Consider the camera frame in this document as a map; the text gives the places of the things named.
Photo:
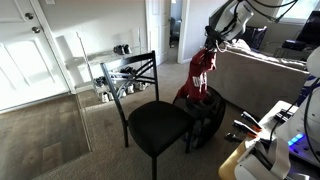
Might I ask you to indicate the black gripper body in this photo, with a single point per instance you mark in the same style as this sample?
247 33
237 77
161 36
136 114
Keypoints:
211 36

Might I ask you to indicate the orange red shirt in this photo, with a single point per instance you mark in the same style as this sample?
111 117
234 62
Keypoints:
198 80

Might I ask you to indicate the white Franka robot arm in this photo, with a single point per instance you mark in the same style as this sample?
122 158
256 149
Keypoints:
233 16

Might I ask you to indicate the black mesh laundry basket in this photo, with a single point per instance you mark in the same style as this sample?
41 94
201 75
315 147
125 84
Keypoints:
210 116

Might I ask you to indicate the dark throw pillow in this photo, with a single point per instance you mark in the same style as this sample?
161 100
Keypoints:
255 37

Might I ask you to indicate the white interior door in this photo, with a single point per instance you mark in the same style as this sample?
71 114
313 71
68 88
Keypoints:
160 30

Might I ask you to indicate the grey couch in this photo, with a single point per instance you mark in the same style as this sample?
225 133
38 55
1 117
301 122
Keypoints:
253 80

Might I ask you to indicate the large white sneaker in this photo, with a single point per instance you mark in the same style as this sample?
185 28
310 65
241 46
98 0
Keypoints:
141 86

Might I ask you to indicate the black shoe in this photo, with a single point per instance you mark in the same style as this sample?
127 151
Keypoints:
124 70
131 70

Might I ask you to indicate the dark sneaker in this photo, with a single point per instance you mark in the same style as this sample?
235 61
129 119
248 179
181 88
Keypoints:
127 49
118 50

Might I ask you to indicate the black metal chair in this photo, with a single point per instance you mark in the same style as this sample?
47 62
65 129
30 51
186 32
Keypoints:
156 126

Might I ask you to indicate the silver door knob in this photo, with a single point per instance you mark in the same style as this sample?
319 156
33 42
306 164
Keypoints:
36 30

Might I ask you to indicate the white panelled entry door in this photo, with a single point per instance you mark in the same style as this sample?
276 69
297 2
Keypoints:
30 66

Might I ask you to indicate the silver deadbolt lock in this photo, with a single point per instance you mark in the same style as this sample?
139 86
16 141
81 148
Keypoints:
29 16

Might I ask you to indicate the white light switch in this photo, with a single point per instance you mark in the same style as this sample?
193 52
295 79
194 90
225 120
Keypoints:
50 1

